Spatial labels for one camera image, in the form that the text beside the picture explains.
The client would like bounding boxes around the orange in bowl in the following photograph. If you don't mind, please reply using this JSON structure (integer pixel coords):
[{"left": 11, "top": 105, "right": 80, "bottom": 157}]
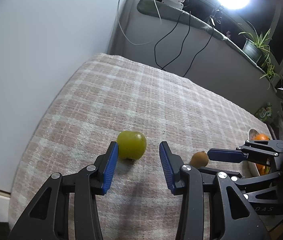
[{"left": 253, "top": 133, "right": 270, "bottom": 140}]

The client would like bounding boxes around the brown round fruit far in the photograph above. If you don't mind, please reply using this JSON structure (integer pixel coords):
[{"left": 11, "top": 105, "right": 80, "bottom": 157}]
[{"left": 190, "top": 151, "right": 209, "bottom": 168}]

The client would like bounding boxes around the white ceramic bowl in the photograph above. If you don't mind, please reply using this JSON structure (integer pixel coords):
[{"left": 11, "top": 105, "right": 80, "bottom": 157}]
[{"left": 248, "top": 128, "right": 270, "bottom": 177}]

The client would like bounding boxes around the green snack packet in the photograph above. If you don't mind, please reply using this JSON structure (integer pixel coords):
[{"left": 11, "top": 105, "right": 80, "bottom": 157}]
[{"left": 255, "top": 102, "right": 273, "bottom": 122}]

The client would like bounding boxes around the green apple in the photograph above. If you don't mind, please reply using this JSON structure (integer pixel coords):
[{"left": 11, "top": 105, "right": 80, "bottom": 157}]
[{"left": 116, "top": 131, "right": 147, "bottom": 160}]

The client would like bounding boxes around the potted spider plant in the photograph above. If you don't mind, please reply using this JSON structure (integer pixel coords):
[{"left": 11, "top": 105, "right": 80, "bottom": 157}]
[{"left": 238, "top": 21, "right": 280, "bottom": 88}]

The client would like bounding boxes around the pink plaid tablecloth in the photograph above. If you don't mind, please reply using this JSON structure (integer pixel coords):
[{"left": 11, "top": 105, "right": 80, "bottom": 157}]
[{"left": 9, "top": 54, "right": 269, "bottom": 239}]

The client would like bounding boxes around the grey green sill cloth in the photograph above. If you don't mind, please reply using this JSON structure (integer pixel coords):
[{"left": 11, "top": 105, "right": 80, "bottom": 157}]
[{"left": 137, "top": 0, "right": 265, "bottom": 67}]

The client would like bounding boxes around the black cable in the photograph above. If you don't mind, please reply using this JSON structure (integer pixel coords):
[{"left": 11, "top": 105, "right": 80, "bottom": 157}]
[
  {"left": 182, "top": 16, "right": 219, "bottom": 78},
  {"left": 154, "top": 11, "right": 191, "bottom": 71}
]

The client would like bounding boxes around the white cable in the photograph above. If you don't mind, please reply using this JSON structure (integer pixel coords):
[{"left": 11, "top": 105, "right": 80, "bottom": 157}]
[{"left": 117, "top": 0, "right": 163, "bottom": 46}]

